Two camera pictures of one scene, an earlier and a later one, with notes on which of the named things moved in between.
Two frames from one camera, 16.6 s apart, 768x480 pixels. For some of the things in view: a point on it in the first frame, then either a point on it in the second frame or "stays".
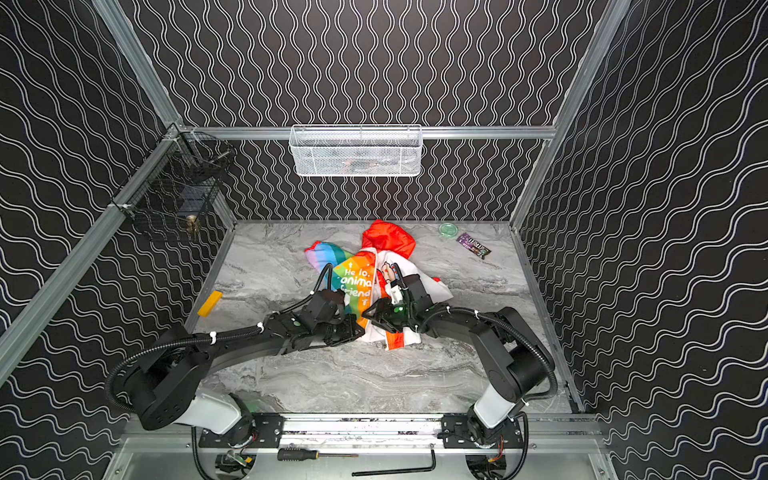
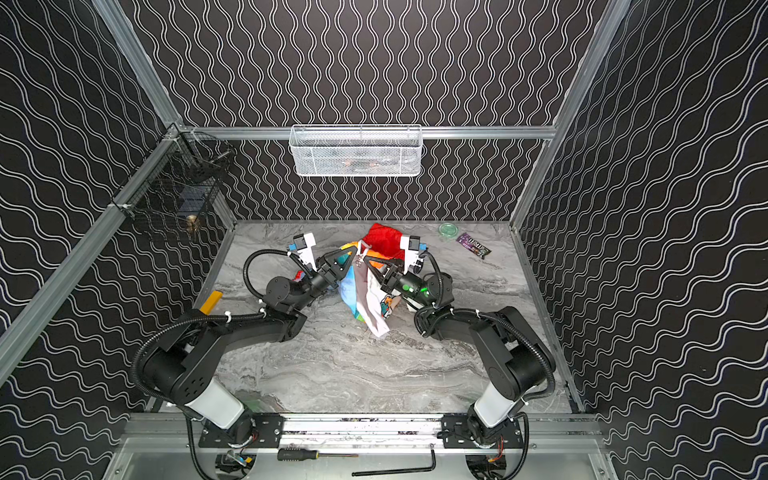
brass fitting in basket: [192, 223] stays
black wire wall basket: [179, 179] stays
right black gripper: [384, 313] -> [388, 274]
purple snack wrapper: [473, 245] stays
